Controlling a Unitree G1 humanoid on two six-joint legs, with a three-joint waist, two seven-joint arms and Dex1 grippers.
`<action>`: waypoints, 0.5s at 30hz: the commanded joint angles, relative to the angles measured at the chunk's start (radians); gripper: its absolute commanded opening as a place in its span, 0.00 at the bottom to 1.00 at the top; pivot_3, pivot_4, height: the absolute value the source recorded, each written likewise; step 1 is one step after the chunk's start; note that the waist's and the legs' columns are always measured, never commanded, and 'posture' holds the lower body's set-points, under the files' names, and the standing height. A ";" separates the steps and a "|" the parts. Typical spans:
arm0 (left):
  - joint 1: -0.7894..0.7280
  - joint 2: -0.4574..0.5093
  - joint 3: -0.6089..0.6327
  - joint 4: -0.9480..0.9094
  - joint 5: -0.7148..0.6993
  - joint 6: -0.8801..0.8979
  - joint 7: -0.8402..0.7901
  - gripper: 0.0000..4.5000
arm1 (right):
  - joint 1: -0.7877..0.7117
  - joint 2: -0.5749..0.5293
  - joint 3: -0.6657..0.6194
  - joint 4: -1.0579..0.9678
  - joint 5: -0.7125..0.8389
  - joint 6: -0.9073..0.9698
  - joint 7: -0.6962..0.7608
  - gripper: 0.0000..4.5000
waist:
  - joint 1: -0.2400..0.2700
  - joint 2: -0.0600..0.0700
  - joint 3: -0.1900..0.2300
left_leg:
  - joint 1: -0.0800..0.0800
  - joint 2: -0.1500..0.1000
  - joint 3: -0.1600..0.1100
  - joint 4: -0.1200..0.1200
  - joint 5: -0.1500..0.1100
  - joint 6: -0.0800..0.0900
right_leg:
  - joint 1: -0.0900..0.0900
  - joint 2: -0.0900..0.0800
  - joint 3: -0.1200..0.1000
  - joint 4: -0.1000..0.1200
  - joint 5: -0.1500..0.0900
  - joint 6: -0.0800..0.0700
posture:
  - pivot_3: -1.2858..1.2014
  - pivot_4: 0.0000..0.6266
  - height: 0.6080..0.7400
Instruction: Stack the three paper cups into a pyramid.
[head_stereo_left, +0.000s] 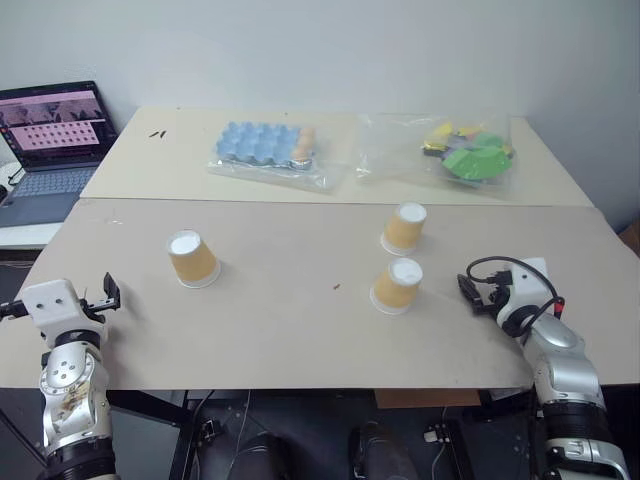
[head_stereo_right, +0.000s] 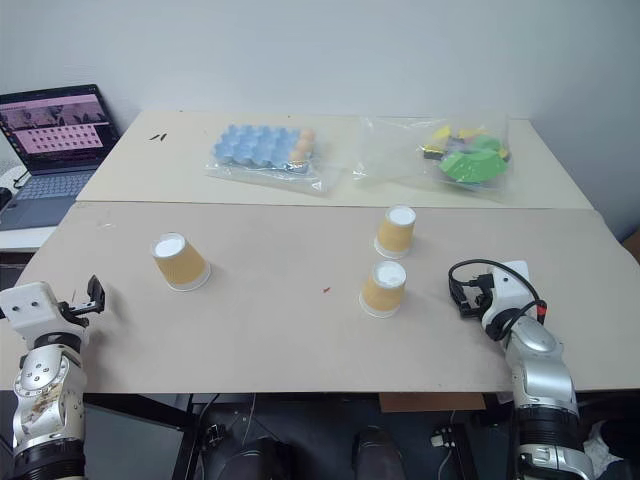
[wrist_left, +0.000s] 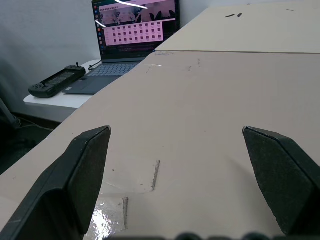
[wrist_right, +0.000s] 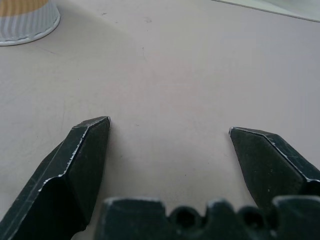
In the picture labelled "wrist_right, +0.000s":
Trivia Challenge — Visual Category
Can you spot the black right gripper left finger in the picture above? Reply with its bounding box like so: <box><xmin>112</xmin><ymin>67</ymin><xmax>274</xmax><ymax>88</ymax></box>
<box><xmin>0</xmin><ymin>115</ymin><xmax>112</xmax><ymax>240</ymax></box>

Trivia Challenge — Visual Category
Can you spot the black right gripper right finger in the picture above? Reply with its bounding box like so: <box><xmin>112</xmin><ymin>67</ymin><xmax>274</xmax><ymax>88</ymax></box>
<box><xmin>228</xmin><ymin>126</ymin><xmax>320</xmax><ymax>210</ymax></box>

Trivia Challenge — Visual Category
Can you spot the ribbed white and tan paper cup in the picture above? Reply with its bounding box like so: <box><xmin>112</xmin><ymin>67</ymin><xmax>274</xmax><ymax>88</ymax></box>
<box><xmin>0</xmin><ymin>0</ymin><xmax>61</xmax><ymax>47</ymax></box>

